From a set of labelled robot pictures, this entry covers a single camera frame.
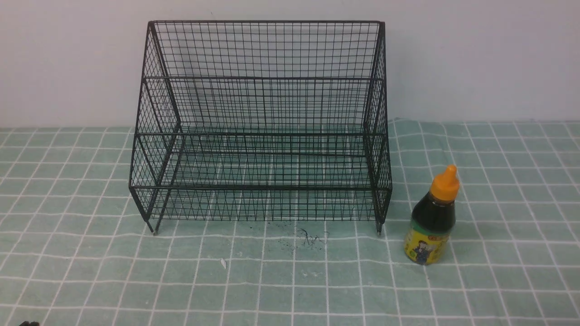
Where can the dark seasoning bottle orange cap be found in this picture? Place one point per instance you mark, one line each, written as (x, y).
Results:
(433, 219)

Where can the green checkered tablecloth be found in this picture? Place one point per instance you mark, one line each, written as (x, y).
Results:
(75, 251)

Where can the black object at bottom edge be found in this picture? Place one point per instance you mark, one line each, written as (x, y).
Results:
(29, 323)

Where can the black wire mesh shelf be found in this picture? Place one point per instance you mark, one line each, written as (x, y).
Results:
(264, 120)

